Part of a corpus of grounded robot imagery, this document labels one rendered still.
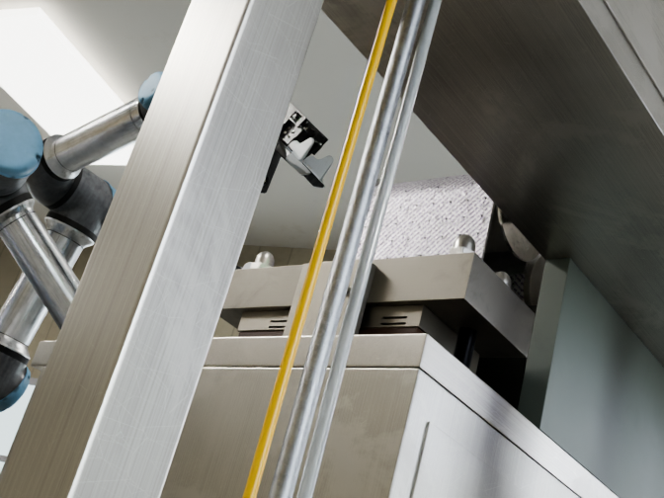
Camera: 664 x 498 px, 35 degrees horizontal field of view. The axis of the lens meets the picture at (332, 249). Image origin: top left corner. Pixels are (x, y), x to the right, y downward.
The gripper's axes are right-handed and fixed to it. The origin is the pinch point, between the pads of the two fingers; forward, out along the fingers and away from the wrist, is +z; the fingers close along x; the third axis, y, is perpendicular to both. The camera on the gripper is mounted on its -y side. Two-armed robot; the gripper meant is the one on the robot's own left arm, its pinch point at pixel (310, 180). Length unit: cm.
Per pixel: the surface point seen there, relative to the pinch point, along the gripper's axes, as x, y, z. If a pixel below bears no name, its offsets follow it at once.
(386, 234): -4.4, 3.1, 27.8
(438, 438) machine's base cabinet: -24, -7, 76
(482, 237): -4.4, 12.5, 42.0
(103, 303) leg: -81, -8, 96
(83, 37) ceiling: 97, -38, -312
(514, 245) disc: 0.9, 14.9, 42.5
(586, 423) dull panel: 10, 4, 66
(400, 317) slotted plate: -23, -2, 58
